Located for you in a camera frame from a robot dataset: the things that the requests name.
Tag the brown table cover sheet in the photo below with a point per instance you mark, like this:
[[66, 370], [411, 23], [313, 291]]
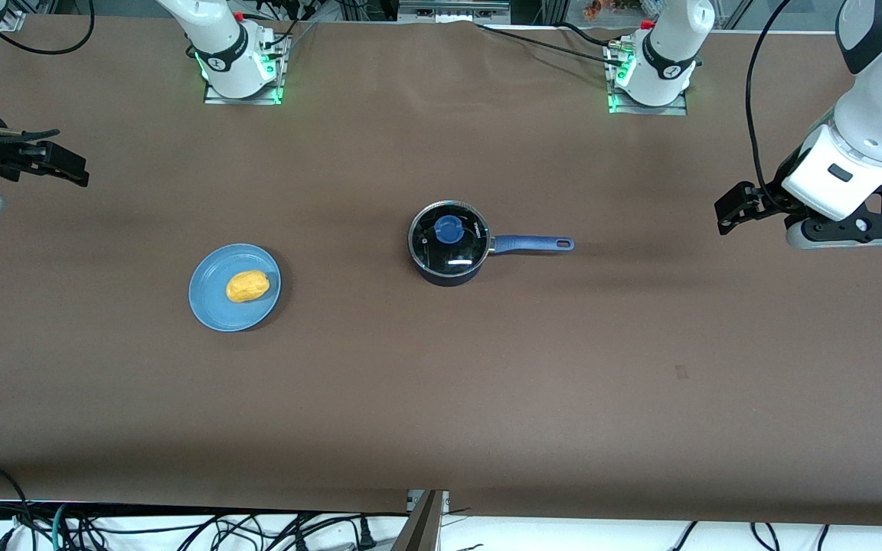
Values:
[[441, 398]]

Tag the black power plug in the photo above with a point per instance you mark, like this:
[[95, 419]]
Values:
[[366, 534]]

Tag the orange object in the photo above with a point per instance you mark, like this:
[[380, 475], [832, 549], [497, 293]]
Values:
[[596, 9]]

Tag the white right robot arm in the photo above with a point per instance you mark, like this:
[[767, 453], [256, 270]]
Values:
[[219, 30]]

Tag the metal corner bracket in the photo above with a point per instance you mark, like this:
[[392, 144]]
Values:
[[11, 21]]

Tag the aluminium frame profile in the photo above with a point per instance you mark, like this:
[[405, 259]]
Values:
[[553, 9]]

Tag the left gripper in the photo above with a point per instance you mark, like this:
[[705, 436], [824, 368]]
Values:
[[769, 197]]

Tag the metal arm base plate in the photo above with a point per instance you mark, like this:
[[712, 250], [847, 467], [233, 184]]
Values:
[[640, 109], [215, 97]]

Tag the blue round plate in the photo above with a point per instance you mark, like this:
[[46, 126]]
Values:
[[207, 298]]

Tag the glass lid with blue knob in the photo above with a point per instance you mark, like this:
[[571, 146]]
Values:
[[449, 237]]

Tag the grey metal frame box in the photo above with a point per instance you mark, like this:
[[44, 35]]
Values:
[[452, 9]]

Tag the yellow potato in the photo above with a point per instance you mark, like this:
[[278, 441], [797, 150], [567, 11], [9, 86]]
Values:
[[247, 286]]

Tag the metal table edge bracket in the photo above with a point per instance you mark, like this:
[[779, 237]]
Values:
[[426, 524]]

